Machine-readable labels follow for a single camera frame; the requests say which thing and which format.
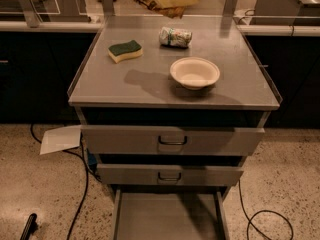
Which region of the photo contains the crushed white green can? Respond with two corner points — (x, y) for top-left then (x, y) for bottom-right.
(159, 27), (192, 48)

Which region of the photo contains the grey drawer cabinet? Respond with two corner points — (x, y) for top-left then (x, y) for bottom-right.
(69, 16), (280, 192)

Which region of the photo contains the grey top drawer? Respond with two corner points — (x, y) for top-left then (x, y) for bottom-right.
(81, 125), (265, 156)

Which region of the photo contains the grey drawer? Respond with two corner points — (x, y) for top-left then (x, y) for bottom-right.
(97, 164), (243, 187)
(110, 189), (230, 240)
(81, 125), (265, 156)

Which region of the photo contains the grey middle drawer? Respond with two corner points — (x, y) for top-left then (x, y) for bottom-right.
(97, 164), (243, 187)

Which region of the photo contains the grey bottom drawer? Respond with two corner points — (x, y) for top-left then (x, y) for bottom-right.
(110, 189), (230, 240)

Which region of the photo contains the green yellow sponge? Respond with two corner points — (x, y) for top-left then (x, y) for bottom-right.
(108, 40), (143, 63)

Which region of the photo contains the white paper bowl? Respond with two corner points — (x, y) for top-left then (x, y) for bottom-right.
(170, 57), (220, 90)

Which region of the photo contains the white paper sheet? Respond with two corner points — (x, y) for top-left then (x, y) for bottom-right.
(40, 125), (81, 155)

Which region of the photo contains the black object on floor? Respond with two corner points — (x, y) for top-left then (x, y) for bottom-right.
(20, 213), (37, 240)

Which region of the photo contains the black floor cable left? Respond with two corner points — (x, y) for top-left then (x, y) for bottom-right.
(30, 123), (101, 240)

